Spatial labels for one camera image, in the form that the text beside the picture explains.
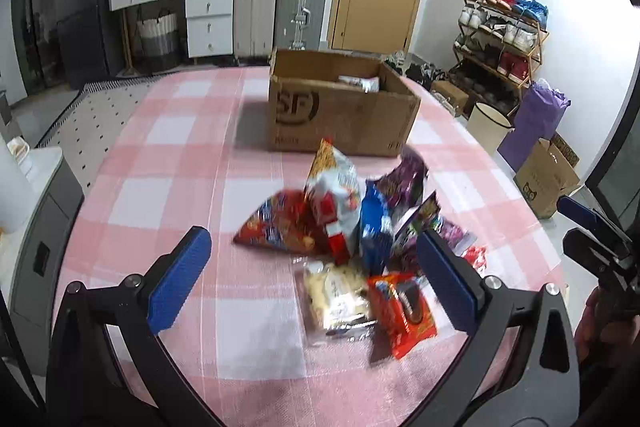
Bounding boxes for white snack packet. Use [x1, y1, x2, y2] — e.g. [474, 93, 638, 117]
[337, 75, 381, 94]

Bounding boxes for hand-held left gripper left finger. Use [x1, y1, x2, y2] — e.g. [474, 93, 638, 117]
[45, 227, 226, 427]

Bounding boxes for small red snack packet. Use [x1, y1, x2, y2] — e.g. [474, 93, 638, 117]
[457, 244, 488, 275]

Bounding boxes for person's right hand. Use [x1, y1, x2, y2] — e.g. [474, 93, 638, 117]
[574, 288, 640, 368]

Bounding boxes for pink purple snack packet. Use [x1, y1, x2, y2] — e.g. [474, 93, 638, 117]
[440, 219, 478, 253]

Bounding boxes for black white patterned rug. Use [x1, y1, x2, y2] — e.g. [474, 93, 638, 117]
[37, 74, 166, 198]

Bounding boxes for green purple snack packet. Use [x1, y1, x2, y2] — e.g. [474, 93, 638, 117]
[392, 192, 443, 253]

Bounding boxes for dark glass cabinet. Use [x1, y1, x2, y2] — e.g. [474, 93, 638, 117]
[10, 0, 66, 92]

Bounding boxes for small closed brown box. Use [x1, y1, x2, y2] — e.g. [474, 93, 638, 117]
[431, 79, 471, 118]

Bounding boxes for blue snack packet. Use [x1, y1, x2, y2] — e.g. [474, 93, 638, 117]
[359, 179, 396, 275]

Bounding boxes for white desk with drawers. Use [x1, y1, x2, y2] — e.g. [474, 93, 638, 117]
[107, 0, 236, 60]

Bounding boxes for beige suitcase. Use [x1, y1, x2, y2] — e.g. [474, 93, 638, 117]
[233, 0, 279, 60]

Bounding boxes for grey white appliance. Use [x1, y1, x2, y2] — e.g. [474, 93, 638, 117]
[0, 127, 86, 338]

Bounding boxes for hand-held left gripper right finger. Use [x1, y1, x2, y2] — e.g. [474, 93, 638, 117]
[415, 229, 581, 427]

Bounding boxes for wooden handled broom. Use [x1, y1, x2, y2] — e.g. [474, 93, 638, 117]
[121, 7, 137, 75]

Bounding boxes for shoe rack with shoes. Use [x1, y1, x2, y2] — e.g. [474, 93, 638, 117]
[457, 0, 551, 115]

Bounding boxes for brown cardboard box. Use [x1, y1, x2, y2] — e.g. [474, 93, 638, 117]
[267, 48, 422, 158]

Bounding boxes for white trash bin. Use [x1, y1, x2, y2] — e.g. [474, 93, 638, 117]
[466, 102, 513, 155]

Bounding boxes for purple snack bag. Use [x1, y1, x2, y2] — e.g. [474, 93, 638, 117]
[375, 146, 431, 228]

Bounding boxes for grey white laundry basket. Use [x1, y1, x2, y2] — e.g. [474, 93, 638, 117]
[135, 7, 181, 72]

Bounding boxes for orange cookie packet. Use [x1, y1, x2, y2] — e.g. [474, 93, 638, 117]
[367, 272, 438, 360]

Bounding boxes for open brown carton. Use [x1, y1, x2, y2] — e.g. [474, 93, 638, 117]
[514, 138, 583, 220]

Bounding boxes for clear packet of pale snacks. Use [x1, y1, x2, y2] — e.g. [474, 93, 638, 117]
[292, 257, 381, 345]

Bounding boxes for wooden shoe rack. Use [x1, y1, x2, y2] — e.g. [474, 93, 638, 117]
[447, 0, 551, 118]

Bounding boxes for person's right forearm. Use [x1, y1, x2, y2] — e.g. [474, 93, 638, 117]
[575, 354, 640, 427]

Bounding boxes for pink plaid tablecloth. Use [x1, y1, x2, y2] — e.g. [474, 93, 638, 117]
[52, 66, 566, 427]

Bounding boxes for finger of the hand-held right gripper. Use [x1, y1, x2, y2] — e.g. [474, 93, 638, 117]
[557, 196, 636, 254]
[562, 229, 626, 277]

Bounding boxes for pile of loose shoes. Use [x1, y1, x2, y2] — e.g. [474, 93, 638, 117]
[385, 52, 451, 92]

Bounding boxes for white red snack bag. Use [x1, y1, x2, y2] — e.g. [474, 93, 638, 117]
[305, 138, 363, 265]

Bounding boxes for silver suitcase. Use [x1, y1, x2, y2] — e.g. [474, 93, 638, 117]
[274, 0, 328, 52]

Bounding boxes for red chip bag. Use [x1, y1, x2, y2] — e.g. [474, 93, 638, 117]
[232, 189, 326, 258]

